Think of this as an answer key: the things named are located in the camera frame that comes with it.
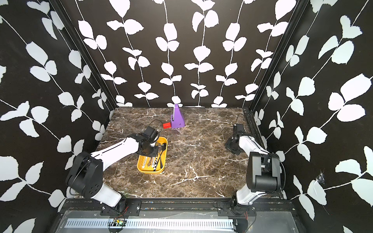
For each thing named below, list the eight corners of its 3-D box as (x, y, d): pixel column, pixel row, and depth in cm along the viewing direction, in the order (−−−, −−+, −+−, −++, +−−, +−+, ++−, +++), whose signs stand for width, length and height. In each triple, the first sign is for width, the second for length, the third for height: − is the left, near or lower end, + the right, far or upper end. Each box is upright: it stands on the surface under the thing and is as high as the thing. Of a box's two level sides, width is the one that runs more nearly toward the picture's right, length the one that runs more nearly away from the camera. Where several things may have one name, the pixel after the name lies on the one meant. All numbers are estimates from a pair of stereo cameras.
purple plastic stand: (172, 129, 108) (170, 114, 96) (169, 120, 114) (167, 106, 101) (183, 126, 110) (182, 112, 98) (179, 118, 116) (178, 103, 103)
